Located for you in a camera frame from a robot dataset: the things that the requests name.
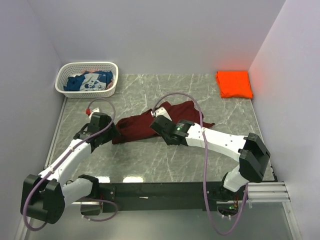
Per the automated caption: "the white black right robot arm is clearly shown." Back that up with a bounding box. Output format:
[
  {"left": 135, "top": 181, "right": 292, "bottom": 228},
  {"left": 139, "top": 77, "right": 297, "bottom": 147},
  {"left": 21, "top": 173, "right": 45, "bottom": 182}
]
[{"left": 150, "top": 115, "right": 271, "bottom": 202}]

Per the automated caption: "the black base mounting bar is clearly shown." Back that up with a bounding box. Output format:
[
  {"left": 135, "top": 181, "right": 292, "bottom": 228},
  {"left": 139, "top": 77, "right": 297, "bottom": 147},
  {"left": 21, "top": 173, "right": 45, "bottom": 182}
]
[{"left": 69, "top": 181, "right": 278, "bottom": 216}]

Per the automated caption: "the white perforated laundry basket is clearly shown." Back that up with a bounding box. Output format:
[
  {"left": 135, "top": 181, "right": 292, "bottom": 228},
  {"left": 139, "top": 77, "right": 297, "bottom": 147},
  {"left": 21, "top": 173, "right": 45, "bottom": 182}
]
[{"left": 55, "top": 62, "right": 119, "bottom": 99}]

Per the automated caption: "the dark red t shirt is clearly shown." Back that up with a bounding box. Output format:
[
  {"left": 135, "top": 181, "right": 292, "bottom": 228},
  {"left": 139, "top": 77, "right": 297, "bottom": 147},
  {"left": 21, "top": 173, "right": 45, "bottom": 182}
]
[{"left": 112, "top": 100, "right": 200, "bottom": 145}]

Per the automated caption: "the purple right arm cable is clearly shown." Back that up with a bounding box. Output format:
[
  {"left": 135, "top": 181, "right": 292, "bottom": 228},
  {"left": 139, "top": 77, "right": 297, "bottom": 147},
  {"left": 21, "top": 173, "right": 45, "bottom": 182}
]
[{"left": 152, "top": 92, "right": 250, "bottom": 236}]

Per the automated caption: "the blue printed t shirt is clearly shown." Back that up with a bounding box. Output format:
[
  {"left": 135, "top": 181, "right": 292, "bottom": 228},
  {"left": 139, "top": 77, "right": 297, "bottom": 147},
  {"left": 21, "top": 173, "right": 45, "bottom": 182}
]
[{"left": 63, "top": 70, "right": 113, "bottom": 92}]

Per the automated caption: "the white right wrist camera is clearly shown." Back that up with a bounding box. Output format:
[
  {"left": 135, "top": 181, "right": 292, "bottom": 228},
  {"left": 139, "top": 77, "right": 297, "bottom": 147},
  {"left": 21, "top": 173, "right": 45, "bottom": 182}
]
[{"left": 150, "top": 106, "right": 172, "bottom": 121}]

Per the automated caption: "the folded orange t shirt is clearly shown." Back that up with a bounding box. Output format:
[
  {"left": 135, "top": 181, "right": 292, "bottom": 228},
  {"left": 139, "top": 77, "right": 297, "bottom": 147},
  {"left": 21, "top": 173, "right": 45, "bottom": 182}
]
[{"left": 215, "top": 71, "right": 254, "bottom": 99}]

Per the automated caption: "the pink garment in basket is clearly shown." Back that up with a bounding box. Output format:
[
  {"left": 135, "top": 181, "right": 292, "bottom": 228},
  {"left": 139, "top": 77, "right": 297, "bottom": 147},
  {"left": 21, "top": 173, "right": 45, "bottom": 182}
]
[{"left": 105, "top": 73, "right": 117, "bottom": 90}]

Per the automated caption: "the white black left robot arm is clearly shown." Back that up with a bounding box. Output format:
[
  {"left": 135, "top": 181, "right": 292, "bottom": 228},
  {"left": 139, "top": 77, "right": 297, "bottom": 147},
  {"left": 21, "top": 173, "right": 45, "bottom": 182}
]
[{"left": 20, "top": 112, "right": 120, "bottom": 224}]

